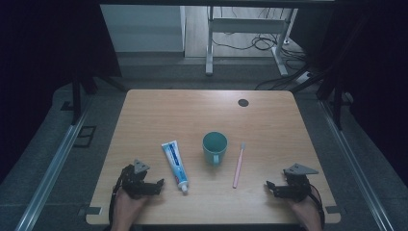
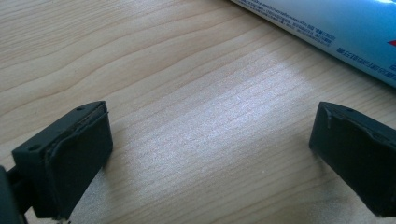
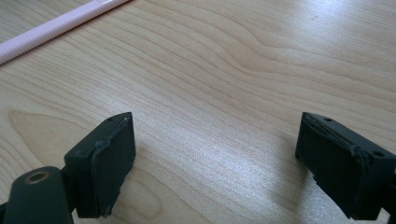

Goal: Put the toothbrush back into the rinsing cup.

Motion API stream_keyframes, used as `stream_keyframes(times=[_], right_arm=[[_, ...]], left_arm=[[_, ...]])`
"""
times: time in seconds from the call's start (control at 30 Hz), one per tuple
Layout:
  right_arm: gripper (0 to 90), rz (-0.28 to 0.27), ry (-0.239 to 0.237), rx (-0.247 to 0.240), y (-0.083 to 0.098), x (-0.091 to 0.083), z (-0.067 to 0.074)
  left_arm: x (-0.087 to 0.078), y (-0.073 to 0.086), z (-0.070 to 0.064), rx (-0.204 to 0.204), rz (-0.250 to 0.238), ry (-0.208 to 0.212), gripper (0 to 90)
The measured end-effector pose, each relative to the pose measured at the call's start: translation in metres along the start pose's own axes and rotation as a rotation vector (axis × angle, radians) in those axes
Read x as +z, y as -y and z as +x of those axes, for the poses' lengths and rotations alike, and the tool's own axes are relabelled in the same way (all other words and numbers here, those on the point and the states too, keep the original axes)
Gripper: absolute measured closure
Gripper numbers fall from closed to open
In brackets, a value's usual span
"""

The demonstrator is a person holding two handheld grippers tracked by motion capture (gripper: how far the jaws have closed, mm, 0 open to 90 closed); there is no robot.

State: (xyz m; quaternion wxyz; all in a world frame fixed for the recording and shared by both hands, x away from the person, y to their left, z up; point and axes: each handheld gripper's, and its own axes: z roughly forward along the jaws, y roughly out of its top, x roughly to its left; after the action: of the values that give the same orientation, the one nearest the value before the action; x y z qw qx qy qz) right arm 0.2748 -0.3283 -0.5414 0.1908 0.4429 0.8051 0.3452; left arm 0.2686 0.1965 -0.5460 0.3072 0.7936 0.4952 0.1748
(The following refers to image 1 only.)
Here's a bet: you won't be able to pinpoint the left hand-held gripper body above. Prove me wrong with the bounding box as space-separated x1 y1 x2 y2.
120 158 155 199

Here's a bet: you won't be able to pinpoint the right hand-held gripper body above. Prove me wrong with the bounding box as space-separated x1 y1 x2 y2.
283 163 320 203

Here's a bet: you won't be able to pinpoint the white and blue toothpaste tube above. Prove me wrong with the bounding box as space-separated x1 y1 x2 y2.
161 140 190 193

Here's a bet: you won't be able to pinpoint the pink toothbrush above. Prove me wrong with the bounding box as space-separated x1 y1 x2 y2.
232 141 247 190

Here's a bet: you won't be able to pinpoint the teal cup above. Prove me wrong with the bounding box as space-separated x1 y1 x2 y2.
201 131 229 167

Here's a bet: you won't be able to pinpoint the black metal stand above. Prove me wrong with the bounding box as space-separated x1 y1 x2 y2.
290 71 345 131
70 68 128 126

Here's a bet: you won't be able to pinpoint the white power strip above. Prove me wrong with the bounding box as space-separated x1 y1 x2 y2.
294 70 314 86

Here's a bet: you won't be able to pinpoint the dark curtain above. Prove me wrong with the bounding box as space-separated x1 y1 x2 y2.
290 0 408 179
0 0 122 185

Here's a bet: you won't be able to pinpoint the white cabinet panel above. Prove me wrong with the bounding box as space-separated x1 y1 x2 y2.
99 4 187 53

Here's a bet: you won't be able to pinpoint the black overhead bar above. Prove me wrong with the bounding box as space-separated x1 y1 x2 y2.
98 0 336 10

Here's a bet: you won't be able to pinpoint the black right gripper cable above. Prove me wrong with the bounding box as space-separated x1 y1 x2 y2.
309 184 326 229

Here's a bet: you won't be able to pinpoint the metal floor rail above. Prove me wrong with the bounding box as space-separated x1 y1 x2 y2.
319 99 396 231
13 104 90 231

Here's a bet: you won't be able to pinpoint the white desk frame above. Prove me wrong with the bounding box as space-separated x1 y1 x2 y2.
205 6 299 77

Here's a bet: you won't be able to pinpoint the black floor cables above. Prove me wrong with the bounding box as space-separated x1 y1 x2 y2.
211 8 310 90

